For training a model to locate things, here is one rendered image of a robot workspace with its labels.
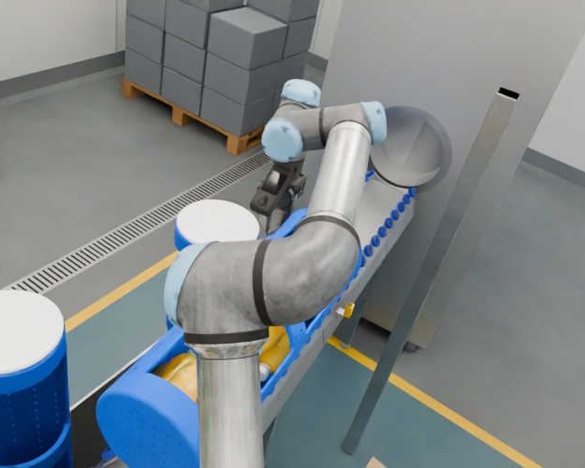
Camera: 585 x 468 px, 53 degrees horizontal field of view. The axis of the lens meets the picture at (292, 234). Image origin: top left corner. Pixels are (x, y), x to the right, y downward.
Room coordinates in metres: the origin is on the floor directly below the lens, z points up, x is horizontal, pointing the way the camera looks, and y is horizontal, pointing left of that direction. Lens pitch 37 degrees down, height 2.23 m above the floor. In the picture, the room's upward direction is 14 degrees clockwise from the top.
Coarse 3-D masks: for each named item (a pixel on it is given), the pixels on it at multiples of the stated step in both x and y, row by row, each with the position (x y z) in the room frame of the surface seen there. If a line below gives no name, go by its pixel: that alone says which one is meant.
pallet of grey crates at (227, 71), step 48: (144, 0) 4.22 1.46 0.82; (192, 0) 4.02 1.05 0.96; (240, 0) 4.27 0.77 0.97; (288, 0) 4.17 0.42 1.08; (144, 48) 4.21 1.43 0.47; (192, 48) 4.02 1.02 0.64; (240, 48) 3.83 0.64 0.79; (288, 48) 4.20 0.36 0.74; (192, 96) 3.99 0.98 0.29; (240, 96) 3.81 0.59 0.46; (240, 144) 3.82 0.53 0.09
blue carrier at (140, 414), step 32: (288, 224) 1.42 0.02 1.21; (320, 320) 1.17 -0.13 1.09; (160, 352) 0.83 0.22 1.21; (128, 384) 0.73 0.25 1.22; (160, 384) 0.73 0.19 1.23; (128, 416) 0.70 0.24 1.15; (160, 416) 0.67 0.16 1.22; (192, 416) 0.69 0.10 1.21; (128, 448) 0.70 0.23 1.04; (160, 448) 0.67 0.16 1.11; (192, 448) 0.65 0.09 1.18
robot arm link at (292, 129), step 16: (288, 112) 0.98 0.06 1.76; (304, 112) 0.97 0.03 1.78; (272, 128) 0.93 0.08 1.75; (288, 128) 0.93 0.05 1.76; (304, 128) 0.94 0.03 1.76; (272, 144) 0.92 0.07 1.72; (288, 144) 0.92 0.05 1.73; (304, 144) 0.94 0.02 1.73; (320, 144) 0.94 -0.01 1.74; (288, 160) 0.92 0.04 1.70
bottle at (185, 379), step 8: (184, 368) 0.82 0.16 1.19; (192, 368) 0.82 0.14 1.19; (176, 376) 0.80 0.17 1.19; (184, 376) 0.80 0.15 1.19; (192, 376) 0.80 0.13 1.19; (176, 384) 0.77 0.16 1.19; (184, 384) 0.78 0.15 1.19; (192, 384) 0.79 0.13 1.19; (184, 392) 0.76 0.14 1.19; (192, 392) 0.77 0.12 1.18
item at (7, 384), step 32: (64, 352) 0.96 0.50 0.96; (0, 384) 0.80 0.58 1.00; (32, 384) 0.84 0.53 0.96; (64, 384) 1.01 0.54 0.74; (0, 416) 1.01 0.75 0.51; (32, 416) 1.06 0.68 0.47; (64, 416) 1.03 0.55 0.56; (0, 448) 0.99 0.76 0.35; (32, 448) 1.05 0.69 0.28; (64, 448) 0.92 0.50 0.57
